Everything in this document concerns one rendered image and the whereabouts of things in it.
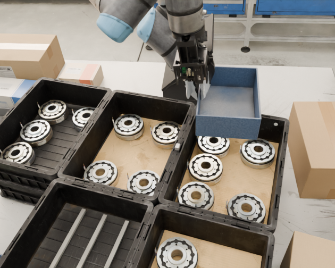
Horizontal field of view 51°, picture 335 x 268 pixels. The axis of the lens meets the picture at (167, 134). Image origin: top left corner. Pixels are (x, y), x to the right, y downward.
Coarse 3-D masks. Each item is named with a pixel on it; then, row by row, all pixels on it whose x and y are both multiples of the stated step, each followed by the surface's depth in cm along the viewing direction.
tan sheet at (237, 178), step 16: (240, 144) 115; (272, 144) 115; (224, 160) 111; (240, 160) 111; (224, 176) 107; (240, 176) 106; (256, 176) 106; (272, 176) 106; (224, 192) 103; (240, 192) 102; (256, 192) 102; (224, 208) 99
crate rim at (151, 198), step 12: (108, 96) 121; (144, 96) 119; (156, 96) 119; (192, 108) 114; (96, 120) 113; (84, 132) 109; (180, 132) 107; (72, 156) 102; (168, 168) 97; (72, 180) 96; (84, 180) 96; (120, 192) 93; (132, 192) 92; (156, 192) 92
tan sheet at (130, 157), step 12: (144, 120) 126; (156, 120) 125; (144, 132) 122; (108, 144) 119; (120, 144) 118; (132, 144) 118; (144, 144) 118; (96, 156) 115; (108, 156) 115; (120, 156) 115; (132, 156) 114; (144, 156) 114; (156, 156) 114; (168, 156) 113; (120, 168) 111; (132, 168) 111; (144, 168) 111; (156, 168) 110; (120, 180) 108
